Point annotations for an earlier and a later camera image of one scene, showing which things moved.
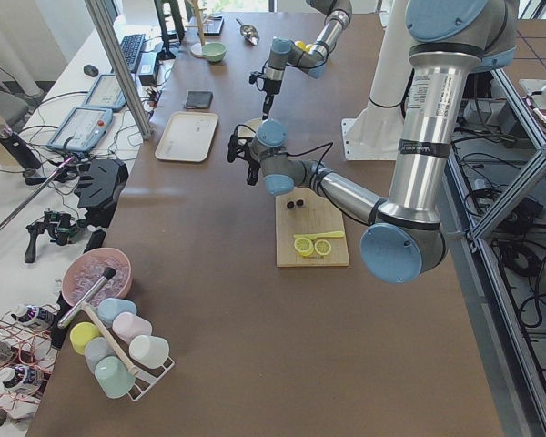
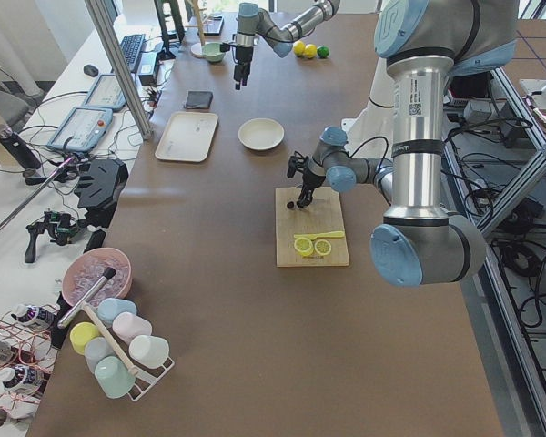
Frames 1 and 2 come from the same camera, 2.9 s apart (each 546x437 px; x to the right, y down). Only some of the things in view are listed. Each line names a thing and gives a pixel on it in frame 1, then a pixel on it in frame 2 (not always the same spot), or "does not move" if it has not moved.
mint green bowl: x=214 y=52 does not move
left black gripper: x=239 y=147 → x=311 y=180
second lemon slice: x=322 y=247 does not move
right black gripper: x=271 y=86 → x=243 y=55
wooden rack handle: x=131 y=368 does not move
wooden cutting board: x=316 y=216 does not move
